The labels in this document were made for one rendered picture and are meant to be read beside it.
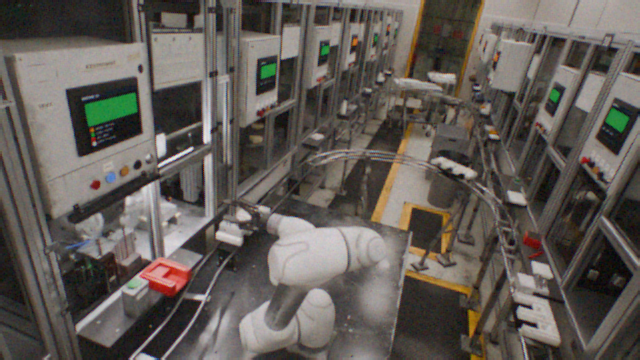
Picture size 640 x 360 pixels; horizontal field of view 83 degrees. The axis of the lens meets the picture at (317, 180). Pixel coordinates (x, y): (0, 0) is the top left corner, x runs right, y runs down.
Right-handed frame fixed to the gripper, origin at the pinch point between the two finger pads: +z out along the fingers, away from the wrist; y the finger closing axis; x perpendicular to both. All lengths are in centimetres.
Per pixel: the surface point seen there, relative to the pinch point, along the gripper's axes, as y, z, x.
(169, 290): -18.2, 4.6, 37.0
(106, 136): 45, 18, 43
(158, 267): -17.3, 16.4, 29.0
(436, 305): -111, -118, -111
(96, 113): 53, 18, 45
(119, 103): 54, 18, 36
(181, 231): -21.4, 27.8, -0.8
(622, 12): 138, -395, -826
